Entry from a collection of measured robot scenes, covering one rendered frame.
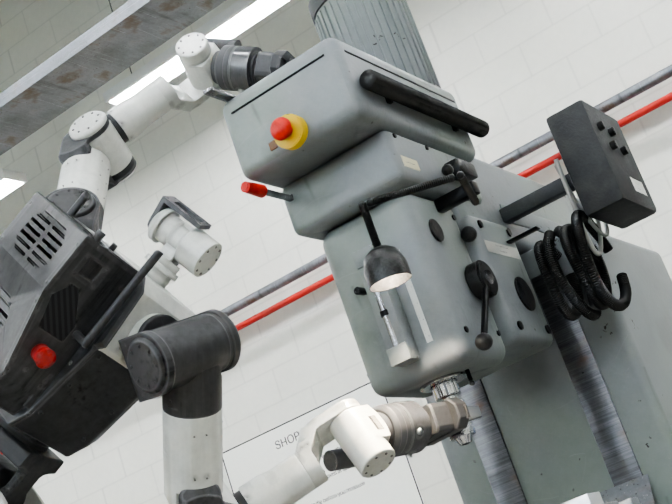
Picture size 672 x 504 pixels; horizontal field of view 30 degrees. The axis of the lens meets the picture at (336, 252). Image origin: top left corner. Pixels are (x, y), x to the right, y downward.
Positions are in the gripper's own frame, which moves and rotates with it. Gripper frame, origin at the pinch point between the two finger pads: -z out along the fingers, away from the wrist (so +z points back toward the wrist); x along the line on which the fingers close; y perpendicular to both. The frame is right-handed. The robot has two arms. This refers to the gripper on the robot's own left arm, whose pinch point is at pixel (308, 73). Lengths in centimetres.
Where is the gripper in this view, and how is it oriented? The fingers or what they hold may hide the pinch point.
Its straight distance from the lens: 241.7
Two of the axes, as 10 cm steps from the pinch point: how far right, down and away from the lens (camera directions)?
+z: -9.3, -1.1, 3.6
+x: -3.3, -2.0, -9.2
